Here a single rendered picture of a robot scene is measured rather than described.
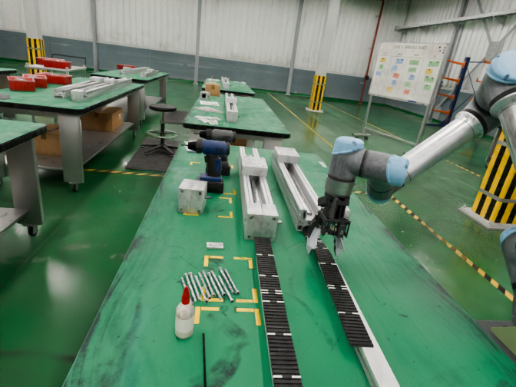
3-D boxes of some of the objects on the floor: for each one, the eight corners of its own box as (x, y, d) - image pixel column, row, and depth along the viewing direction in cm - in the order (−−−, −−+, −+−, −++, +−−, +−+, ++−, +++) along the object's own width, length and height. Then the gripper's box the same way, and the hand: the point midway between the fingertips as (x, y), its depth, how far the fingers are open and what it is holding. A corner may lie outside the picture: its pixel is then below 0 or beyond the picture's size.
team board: (350, 139, 726) (372, 40, 655) (368, 139, 748) (391, 43, 677) (405, 160, 603) (440, 41, 532) (424, 160, 625) (460, 44, 554)
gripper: (317, 197, 89) (303, 265, 97) (368, 201, 91) (351, 268, 99) (310, 186, 97) (298, 249, 105) (357, 190, 99) (342, 252, 106)
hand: (322, 250), depth 104 cm, fingers open, 8 cm apart
